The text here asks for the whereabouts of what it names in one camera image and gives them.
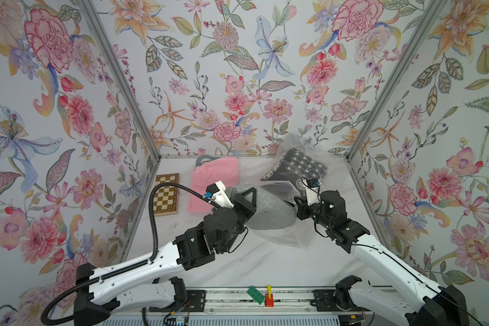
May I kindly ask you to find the grey blanket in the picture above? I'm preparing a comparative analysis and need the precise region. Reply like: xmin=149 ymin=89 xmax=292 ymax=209
xmin=225 ymin=181 xmax=299 ymax=230

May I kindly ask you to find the clear plastic vacuum bag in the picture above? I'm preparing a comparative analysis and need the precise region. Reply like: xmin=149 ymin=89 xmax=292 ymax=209
xmin=226 ymin=133 xmax=349 ymax=249

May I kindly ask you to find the pink blanket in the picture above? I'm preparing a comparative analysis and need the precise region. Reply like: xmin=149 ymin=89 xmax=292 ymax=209
xmin=187 ymin=157 xmax=239 ymax=214

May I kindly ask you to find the teal bear pattern blanket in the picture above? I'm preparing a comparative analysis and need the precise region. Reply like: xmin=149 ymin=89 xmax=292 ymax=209
xmin=196 ymin=156 xmax=217 ymax=167

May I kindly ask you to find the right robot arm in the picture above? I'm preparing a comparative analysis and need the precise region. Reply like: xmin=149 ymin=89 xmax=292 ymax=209
xmin=294 ymin=190 xmax=472 ymax=325

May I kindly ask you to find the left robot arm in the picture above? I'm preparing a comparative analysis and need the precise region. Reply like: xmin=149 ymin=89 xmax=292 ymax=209
xmin=73 ymin=183 xmax=257 ymax=325

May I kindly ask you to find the black white patterned blanket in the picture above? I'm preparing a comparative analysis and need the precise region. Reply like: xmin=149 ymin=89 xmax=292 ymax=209
xmin=260 ymin=148 xmax=327 ymax=194

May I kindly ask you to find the wooden chessboard box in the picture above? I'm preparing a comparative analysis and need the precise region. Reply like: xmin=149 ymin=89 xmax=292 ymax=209
xmin=153 ymin=173 xmax=180 ymax=216

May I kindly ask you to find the green tag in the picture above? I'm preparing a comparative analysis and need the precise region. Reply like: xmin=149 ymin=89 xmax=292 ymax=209
xmin=247 ymin=286 xmax=265 ymax=305

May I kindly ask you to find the red yellow clip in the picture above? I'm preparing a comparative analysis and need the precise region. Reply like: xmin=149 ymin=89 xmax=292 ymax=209
xmin=264 ymin=285 xmax=274 ymax=308

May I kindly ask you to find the small circuit board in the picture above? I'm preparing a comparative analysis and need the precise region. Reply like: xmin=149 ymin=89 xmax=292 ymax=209
xmin=164 ymin=313 xmax=190 ymax=326

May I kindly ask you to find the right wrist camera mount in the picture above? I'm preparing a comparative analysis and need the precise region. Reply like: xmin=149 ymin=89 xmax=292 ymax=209
xmin=302 ymin=177 xmax=321 ymax=205

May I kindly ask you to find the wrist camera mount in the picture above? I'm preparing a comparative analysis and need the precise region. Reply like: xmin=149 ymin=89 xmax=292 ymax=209
xmin=204 ymin=181 xmax=234 ymax=209
xmin=302 ymin=177 xmax=321 ymax=205

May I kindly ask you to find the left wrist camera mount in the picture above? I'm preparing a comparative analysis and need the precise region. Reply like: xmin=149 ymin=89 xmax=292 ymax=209
xmin=204 ymin=181 xmax=234 ymax=209

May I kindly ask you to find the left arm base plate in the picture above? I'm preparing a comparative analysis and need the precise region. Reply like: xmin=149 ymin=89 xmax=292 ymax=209
xmin=148 ymin=289 xmax=206 ymax=313

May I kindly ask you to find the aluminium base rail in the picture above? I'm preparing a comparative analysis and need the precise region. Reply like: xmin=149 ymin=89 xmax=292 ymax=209
xmin=83 ymin=286 xmax=433 ymax=316

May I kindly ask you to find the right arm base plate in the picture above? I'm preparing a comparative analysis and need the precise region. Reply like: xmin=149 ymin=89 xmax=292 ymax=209
xmin=311 ymin=289 xmax=365 ymax=312

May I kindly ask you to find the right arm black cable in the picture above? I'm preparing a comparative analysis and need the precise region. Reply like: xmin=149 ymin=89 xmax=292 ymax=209
xmin=352 ymin=242 xmax=486 ymax=326

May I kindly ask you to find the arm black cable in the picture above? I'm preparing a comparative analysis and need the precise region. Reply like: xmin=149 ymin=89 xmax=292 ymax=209
xmin=40 ymin=182 xmax=213 ymax=326
xmin=352 ymin=242 xmax=486 ymax=326

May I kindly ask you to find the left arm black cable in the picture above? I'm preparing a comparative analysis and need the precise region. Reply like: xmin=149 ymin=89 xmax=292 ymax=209
xmin=40 ymin=182 xmax=213 ymax=326

